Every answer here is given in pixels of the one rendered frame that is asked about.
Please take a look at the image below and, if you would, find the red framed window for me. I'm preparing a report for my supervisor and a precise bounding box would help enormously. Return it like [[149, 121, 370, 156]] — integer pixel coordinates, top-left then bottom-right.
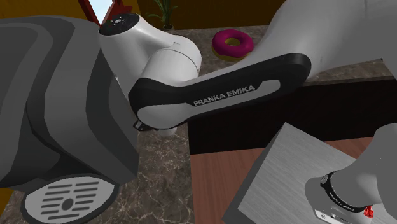
[[77, 0, 133, 26]]

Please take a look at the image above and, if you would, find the grey brushed metal robot stand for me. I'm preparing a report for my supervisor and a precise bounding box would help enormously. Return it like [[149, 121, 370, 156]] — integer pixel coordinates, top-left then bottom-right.
[[221, 122, 397, 224]]

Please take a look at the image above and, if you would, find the pink frosted donut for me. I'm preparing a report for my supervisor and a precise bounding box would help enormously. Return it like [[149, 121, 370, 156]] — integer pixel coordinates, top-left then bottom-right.
[[211, 29, 255, 62]]

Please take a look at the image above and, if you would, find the grey coffee machine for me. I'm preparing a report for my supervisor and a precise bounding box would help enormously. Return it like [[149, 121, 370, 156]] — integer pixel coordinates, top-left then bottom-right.
[[0, 15, 141, 224]]

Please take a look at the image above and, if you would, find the green potted plant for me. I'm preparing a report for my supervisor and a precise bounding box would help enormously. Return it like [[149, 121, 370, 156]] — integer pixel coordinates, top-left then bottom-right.
[[146, 0, 179, 31]]

